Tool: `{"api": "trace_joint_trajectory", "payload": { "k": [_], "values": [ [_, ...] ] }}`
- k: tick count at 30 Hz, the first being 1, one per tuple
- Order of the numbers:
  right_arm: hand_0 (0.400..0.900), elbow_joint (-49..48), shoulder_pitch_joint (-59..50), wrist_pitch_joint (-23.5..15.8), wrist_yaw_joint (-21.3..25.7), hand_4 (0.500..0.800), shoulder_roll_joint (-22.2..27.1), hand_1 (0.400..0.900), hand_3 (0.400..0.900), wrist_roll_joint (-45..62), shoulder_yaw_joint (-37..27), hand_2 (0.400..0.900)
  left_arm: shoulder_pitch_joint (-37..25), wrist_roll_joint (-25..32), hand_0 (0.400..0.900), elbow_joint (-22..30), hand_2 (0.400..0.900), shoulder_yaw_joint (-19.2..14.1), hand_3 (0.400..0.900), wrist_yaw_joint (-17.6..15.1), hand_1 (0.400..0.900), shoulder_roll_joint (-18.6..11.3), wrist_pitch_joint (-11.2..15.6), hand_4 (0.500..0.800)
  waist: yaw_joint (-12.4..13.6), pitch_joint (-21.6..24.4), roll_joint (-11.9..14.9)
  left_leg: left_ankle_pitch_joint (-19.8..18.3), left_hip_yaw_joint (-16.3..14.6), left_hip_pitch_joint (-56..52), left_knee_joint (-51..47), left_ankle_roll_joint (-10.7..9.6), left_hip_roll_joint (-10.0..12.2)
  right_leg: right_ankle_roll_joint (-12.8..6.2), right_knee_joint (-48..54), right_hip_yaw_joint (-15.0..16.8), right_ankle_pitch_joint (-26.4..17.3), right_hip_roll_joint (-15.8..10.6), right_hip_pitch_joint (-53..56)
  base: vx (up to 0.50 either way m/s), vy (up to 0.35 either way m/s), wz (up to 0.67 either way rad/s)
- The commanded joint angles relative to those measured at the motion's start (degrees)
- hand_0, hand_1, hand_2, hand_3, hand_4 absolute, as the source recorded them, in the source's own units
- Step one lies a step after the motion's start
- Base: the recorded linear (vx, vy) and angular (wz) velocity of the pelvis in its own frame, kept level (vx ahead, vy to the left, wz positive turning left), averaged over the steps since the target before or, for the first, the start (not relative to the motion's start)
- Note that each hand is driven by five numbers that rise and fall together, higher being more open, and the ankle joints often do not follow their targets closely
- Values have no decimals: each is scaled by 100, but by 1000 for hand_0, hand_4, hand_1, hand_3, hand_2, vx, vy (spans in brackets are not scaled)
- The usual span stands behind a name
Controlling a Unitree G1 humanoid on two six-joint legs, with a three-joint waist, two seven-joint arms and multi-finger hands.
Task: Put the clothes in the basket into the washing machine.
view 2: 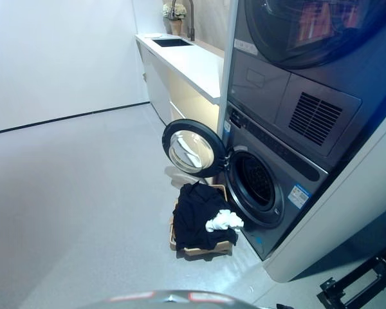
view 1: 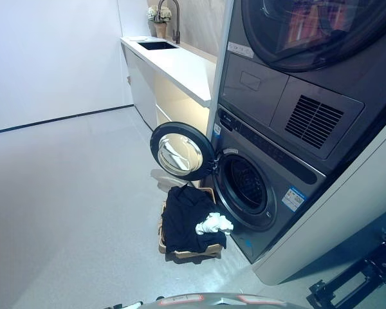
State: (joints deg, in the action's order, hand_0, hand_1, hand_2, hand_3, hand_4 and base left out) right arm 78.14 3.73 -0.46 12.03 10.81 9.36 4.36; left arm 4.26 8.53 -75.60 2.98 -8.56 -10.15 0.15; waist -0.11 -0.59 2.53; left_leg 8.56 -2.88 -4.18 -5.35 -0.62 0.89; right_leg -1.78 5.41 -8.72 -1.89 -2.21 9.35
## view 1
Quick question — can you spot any white garment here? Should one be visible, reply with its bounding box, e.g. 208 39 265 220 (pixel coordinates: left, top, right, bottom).
195 211 235 236

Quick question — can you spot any woven wicker laundry basket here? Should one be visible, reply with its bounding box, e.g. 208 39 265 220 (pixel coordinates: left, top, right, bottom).
157 185 223 260

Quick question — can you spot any grey front-load washing machine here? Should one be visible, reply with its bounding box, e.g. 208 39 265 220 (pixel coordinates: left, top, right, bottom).
208 104 327 265

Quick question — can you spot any round black washer door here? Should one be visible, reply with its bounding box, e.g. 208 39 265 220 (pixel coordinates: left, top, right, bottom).
149 122 220 183

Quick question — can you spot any black garment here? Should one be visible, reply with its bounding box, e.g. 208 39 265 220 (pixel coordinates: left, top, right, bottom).
163 183 228 255

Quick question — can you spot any white counter cabinet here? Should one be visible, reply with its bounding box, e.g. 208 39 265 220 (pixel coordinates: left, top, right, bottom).
120 35 217 136

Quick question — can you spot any grey stacked dryer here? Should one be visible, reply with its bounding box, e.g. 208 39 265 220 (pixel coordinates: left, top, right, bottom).
217 0 386 181

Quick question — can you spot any white blue energy label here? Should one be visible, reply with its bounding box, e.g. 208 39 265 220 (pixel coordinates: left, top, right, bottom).
282 188 306 213

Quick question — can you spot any black sink basin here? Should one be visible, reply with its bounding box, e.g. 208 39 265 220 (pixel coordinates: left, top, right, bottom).
136 40 181 52

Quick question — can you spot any dark metal faucet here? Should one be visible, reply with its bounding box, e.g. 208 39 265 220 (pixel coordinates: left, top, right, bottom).
156 0 181 44

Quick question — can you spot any potted white flower plant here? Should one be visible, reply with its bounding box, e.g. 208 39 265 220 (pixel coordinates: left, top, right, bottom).
147 5 173 39

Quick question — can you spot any grey robot torso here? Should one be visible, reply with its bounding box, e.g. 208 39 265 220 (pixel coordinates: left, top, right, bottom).
99 292 297 309

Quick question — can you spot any black metal stand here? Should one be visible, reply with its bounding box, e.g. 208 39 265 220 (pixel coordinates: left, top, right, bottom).
306 227 386 305

